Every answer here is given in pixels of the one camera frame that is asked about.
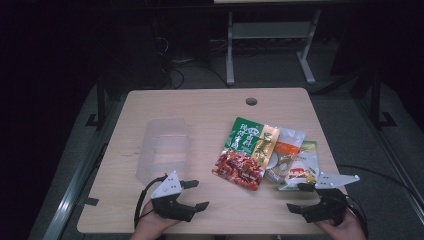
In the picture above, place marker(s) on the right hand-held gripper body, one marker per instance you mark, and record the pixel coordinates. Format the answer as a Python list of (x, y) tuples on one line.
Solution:
[(328, 206)]

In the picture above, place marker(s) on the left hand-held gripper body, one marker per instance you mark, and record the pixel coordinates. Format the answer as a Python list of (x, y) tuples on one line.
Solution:
[(166, 188)]

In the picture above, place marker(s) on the white and green snack packet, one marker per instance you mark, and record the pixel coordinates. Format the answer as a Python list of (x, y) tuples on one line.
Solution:
[(305, 166)]

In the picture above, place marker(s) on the clear packet with orange label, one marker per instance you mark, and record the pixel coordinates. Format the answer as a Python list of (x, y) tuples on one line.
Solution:
[(283, 156)]

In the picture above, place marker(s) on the clear plastic container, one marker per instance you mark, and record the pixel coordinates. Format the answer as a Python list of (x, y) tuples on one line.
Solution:
[(165, 150)]

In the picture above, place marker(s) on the green and red seasoning packet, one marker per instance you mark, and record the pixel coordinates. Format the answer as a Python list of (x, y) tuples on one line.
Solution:
[(245, 156)]

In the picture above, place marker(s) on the person's right hand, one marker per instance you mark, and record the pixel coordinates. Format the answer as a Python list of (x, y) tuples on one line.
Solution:
[(346, 231)]

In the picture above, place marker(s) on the person's left hand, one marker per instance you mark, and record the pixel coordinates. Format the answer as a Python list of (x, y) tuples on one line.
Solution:
[(151, 226)]

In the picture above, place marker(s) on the black table edge clip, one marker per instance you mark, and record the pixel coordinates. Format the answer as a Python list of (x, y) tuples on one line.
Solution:
[(90, 201)]

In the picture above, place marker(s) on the black metal stand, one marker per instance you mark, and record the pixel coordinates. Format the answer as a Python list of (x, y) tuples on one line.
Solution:
[(101, 100), (376, 100)]

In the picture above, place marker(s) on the aluminium floor rail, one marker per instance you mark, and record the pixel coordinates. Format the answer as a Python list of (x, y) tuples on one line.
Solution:
[(83, 166), (393, 156)]

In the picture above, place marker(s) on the white metal desk frame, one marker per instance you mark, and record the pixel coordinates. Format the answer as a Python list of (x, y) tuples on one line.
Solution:
[(270, 30)]

